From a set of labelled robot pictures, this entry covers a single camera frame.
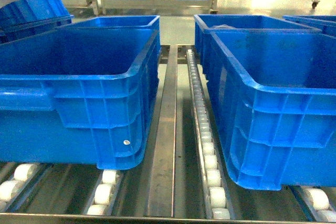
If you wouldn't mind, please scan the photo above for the blue bin rear right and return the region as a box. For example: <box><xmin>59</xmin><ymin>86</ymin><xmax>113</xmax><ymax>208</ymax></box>
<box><xmin>194</xmin><ymin>14</ymin><xmax>321</xmax><ymax>60</ymax></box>

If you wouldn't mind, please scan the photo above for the blue bin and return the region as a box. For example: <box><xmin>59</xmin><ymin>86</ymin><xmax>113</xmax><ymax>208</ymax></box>
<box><xmin>56</xmin><ymin>15</ymin><xmax>161</xmax><ymax>51</ymax></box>
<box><xmin>194</xmin><ymin>14</ymin><xmax>321</xmax><ymax>60</ymax></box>
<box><xmin>1</xmin><ymin>28</ymin><xmax>160</xmax><ymax>170</ymax></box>
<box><xmin>206</xmin><ymin>30</ymin><xmax>335</xmax><ymax>190</ymax></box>

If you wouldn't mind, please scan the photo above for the white roller track centre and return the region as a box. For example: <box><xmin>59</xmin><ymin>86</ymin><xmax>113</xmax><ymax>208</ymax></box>
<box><xmin>186</xmin><ymin>48</ymin><xmax>230</xmax><ymax>220</ymax></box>

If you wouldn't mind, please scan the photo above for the blue bin rear left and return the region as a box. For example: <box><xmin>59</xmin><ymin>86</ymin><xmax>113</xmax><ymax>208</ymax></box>
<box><xmin>56</xmin><ymin>15</ymin><xmax>161</xmax><ymax>51</ymax></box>

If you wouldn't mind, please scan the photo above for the blue bin front right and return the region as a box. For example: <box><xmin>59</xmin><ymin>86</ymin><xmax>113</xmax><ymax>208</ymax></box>
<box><xmin>206</xmin><ymin>30</ymin><xmax>335</xmax><ymax>190</ymax></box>

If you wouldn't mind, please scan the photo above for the blue bin front left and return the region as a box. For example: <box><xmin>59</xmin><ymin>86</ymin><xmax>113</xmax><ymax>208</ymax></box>
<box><xmin>1</xmin><ymin>28</ymin><xmax>160</xmax><ymax>170</ymax></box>

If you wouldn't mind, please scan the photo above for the steel centre divider rail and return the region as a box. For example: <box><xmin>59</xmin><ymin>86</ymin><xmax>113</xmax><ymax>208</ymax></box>
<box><xmin>145</xmin><ymin>45</ymin><xmax>178</xmax><ymax>217</ymax></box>

